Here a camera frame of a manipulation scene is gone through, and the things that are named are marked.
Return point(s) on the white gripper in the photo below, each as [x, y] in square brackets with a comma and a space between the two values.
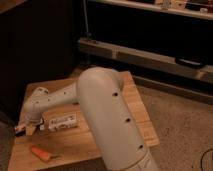
[32, 119]

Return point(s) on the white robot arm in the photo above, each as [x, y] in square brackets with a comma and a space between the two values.
[98, 91]

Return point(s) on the white plastic bottle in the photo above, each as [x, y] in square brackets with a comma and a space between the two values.
[59, 123]

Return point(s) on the wooden table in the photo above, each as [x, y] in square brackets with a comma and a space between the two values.
[76, 144]

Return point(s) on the black handle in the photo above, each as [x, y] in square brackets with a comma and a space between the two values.
[190, 64]

